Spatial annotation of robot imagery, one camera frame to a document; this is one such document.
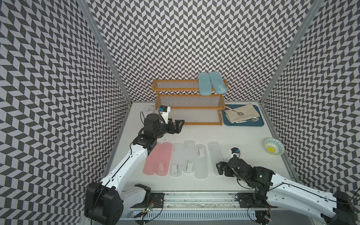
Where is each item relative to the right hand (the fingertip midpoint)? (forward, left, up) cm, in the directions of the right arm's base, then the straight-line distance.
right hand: (223, 168), depth 79 cm
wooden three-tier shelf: (+35, +21, +25) cm, 48 cm away
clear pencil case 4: (+11, +2, -5) cm, 12 cm away
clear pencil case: (+4, +27, -4) cm, 28 cm away
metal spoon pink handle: (+44, -20, -3) cm, 49 cm away
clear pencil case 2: (+7, +20, -4) cm, 22 cm away
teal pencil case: (+43, 0, +26) cm, 50 cm away
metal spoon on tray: (+37, -30, -2) cm, 47 cm away
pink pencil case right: (+7, +35, -4) cm, 36 cm away
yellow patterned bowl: (+15, -37, -4) cm, 40 cm away
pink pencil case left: (+5, +42, -2) cm, 43 cm away
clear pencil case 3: (+6, +12, -5) cm, 15 cm away
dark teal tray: (+36, -9, -5) cm, 37 cm away
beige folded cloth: (+47, -29, -4) cm, 56 cm away
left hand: (+20, +26, +19) cm, 38 cm away
